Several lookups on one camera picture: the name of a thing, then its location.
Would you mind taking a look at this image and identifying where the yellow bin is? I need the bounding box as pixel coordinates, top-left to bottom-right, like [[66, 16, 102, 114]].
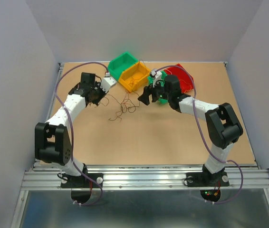
[[118, 61, 151, 93]]

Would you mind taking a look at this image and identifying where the red bin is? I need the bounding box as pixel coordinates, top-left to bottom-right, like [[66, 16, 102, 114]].
[[164, 64, 193, 93]]

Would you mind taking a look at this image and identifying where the brown wire bundle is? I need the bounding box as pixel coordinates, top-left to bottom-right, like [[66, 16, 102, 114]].
[[108, 90, 141, 122]]

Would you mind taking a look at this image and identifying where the near green bin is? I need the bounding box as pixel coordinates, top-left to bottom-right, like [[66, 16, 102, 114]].
[[147, 69, 168, 104]]

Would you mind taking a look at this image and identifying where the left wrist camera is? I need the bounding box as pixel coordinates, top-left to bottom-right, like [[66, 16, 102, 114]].
[[100, 76, 117, 93]]

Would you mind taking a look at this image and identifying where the far green bin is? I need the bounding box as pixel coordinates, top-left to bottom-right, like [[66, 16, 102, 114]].
[[107, 52, 138, 81]]

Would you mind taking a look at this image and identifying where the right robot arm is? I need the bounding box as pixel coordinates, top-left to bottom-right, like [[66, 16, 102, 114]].
[[138, 75, 243, 187]]

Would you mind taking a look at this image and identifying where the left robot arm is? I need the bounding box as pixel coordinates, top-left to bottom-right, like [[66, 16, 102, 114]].
[[35, 72, 116, 187]]

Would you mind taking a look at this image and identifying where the green bin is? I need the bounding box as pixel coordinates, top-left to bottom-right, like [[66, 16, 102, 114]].
[[147, 69, 168, 104], [107, 52, 138, 81]]

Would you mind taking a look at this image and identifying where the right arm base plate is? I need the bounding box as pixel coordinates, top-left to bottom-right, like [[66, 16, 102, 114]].
[[183, 172, 230, 188]]

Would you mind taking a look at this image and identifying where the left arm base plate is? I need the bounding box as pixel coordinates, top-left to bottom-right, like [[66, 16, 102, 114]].
[[57, 173, 104, 189]]

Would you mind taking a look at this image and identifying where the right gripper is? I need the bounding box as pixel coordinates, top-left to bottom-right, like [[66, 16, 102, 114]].
[[137, 78, 171, 106]]

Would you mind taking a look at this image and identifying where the red wire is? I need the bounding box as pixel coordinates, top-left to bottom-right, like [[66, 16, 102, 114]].
[[128, 59, 149, 87]]

